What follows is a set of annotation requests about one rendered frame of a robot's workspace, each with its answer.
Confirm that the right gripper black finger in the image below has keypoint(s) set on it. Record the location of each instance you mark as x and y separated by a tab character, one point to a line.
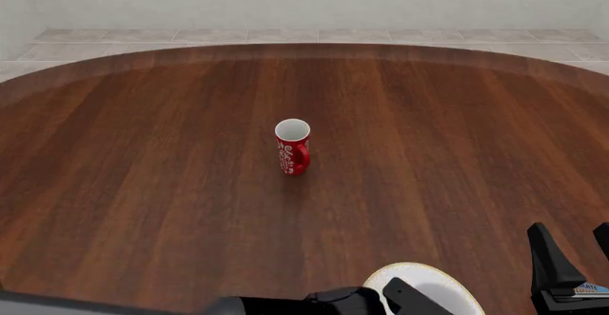
552	265
603	236

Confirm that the red mug with white print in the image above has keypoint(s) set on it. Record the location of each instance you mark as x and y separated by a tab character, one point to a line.
287	158

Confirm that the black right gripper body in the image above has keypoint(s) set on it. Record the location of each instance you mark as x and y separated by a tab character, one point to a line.
566	304

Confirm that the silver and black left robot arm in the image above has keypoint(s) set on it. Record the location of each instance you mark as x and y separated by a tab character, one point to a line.
285	306

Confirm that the blue and yellow printed box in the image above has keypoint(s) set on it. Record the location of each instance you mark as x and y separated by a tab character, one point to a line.
592	288

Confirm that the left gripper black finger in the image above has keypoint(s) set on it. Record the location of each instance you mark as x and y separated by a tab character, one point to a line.
414	300

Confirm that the white plate with gold rim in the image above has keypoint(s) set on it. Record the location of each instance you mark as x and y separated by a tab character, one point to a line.
435	279

